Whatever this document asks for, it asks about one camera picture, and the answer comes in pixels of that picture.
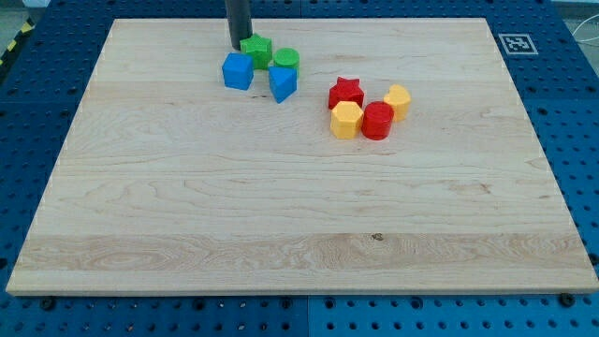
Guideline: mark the blue triangle block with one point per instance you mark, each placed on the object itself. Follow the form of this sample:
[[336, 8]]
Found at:
[[283, 82]]

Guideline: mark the yellow hexagon block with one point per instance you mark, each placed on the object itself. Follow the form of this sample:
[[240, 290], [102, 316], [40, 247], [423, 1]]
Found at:
[[346, 120]]

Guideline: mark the red cylinder block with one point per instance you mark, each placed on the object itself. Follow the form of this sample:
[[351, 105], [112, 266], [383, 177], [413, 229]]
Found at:
[[377, 120]]

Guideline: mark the red star block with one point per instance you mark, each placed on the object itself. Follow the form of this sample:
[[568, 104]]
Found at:
[[345, 90]]

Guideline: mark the green cylinder block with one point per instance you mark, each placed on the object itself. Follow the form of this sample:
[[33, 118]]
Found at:
[[287, 58]]

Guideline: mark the blue cube block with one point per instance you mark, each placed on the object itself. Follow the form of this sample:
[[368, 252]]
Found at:
[[238, 71]]

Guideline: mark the yellow heart block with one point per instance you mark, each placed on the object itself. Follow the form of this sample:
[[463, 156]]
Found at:
[[399, 99]]

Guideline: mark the green star block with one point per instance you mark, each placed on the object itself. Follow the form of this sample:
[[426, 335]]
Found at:
[[259, 48]]

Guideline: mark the light wooden board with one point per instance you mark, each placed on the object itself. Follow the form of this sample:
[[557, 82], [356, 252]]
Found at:
[[171, 184]]

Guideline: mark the white fiducial marker tag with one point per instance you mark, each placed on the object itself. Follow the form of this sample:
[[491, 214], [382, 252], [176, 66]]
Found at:
[[518, 44]]

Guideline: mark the yellow black hazard tape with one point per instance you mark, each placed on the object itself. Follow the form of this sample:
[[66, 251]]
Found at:
[[16, 44]]

